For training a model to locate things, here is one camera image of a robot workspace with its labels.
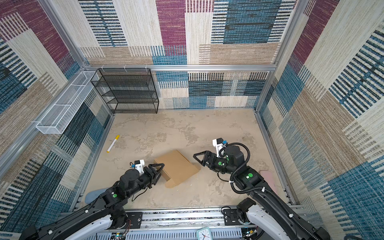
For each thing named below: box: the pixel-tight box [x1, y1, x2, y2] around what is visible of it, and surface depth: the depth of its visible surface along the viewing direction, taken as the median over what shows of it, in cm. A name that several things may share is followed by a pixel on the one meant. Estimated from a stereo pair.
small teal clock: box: [196, 227, 213, 240], surface depth 70 cm
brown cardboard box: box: [154, 150, 201, 189], surface depth 78 cm
